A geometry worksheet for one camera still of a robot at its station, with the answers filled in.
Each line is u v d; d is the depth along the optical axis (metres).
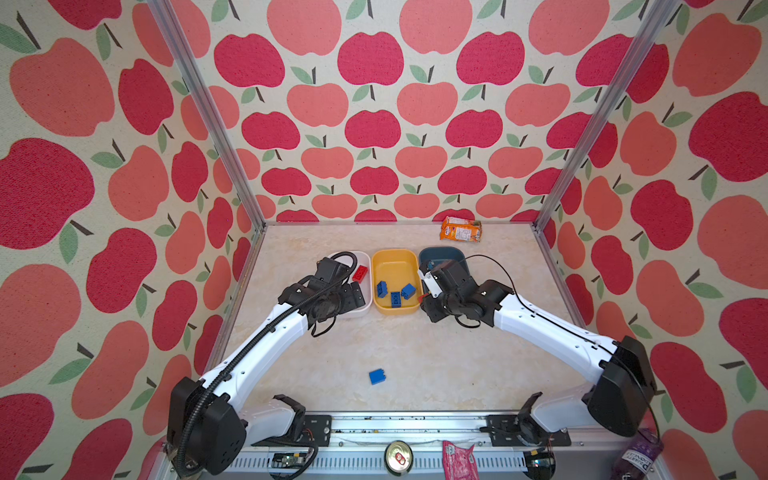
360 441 0.73
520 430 0.67
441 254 1.09
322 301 0.57
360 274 1.03
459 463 0.69
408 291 0.98
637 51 0.75
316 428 0.75
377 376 0.83
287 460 0.72
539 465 0.73
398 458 0.62
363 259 1.03
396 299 0.98
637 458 0.66
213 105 0.88
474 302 0.57
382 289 0.98
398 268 1.07
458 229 1.17
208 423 0.39
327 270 0.62
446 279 0.62
